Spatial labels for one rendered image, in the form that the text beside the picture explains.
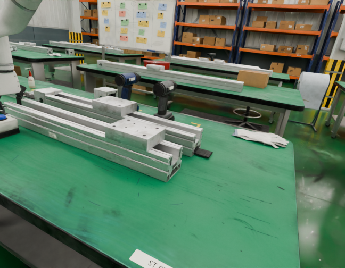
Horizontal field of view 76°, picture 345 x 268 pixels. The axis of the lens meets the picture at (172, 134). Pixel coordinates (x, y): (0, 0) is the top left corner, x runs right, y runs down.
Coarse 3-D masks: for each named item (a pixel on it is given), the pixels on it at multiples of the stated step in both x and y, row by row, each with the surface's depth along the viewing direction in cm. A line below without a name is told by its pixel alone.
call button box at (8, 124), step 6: (0, 120) 81; (6, 120) 82; (12, 120) 83; (0, 126) 80; (6, 126) 82; (12, 126) 84; (18, 126) 86; (0, 132) 81; (6, 132) 83; (12, 132) 84; (18, 132) 86; (0, 138) 81
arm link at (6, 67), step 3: (12, 63) 95; (0, 66) 91; (3, 66) 91; (6, 66) 92; (9, 66) 93; (12, 66) 95; (0, 69) 91; (3, 69) 92; (6, 69) 92; (9, 69) 93; (12, 69) 95
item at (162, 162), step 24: (24, 120) 92; (48, 120) 83; (72, 120) 87; (96, 120) 84; (72, 144) 80; (96, 144) 74; (120, 144) 69; (168, 144) 70; (144, 168) 68; (168, 168) 64
